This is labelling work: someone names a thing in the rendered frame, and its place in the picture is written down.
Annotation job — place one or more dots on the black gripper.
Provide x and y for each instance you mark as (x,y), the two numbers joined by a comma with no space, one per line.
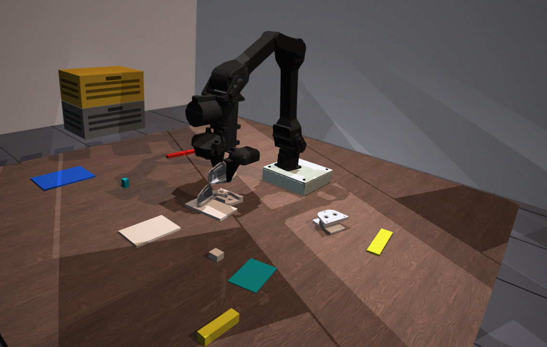
(237,156)

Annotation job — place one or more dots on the yellow flat bar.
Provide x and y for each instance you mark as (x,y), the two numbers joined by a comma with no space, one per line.
(379,242)

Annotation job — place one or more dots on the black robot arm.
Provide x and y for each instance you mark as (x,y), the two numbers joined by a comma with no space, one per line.
(231,77)

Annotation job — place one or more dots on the blue flat rectangular plate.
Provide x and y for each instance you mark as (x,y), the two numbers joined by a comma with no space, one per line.
(61,178)

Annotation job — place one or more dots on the yellow rectangular bar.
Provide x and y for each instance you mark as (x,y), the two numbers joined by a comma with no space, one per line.
(217,327)

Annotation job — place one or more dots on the red flat bar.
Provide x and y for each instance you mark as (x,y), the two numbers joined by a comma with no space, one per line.
(181,153)

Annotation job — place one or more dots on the teal flat plate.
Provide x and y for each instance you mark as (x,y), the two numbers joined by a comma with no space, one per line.
(252,275)

